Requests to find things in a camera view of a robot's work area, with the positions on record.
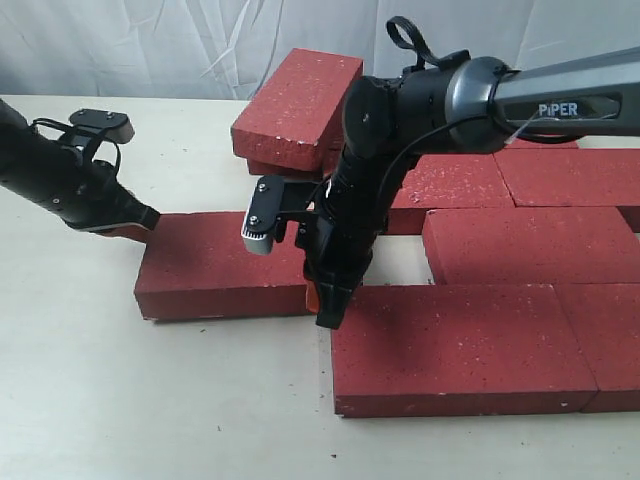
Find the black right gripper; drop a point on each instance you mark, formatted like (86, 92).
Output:
(344, 213)

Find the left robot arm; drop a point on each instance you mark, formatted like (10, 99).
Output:
(94, 146)

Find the red brick second row right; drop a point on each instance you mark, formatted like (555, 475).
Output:
(574, 178)

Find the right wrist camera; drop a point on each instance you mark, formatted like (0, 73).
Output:
(275, 202)

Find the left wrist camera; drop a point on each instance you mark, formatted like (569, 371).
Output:
(114, 126)

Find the red brick third row right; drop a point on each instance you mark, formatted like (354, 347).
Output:
(532, 245)

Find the red brick front row right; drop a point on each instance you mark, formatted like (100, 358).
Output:
(605, 321)

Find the red brick with white specks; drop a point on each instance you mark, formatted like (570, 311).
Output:
(447, 182)

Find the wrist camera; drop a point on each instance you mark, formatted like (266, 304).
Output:
(114, 126)
(275, 202)

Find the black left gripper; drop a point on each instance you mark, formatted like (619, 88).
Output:
(82, 192)

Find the tilted red brick back left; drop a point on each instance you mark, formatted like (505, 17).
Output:
(295, 117)

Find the red brick front row hidden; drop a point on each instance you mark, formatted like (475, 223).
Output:
(461, 350)

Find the large red brick front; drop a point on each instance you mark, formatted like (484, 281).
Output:
(195, 266)

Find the red brick back row right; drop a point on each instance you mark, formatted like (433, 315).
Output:
(524, 144)

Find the red brick back row left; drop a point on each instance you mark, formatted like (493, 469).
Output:
(330, 160)

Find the pale blue backdrop cloth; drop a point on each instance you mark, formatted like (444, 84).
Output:
(228, 49)

